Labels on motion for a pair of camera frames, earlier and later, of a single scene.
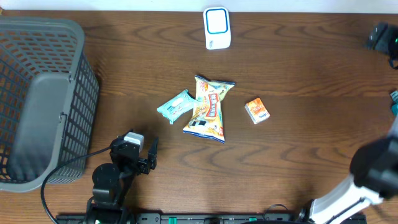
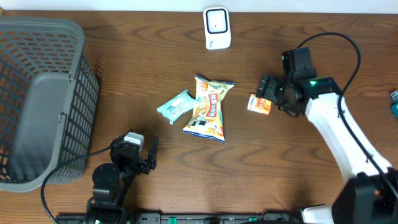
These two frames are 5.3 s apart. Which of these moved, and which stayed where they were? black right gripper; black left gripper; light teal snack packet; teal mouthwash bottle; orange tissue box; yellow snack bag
Moved: black right gripper; orange tissue box
Stayed: teal mouthwash bottle; yellow snack bag; light teal snack packet; black left gripper
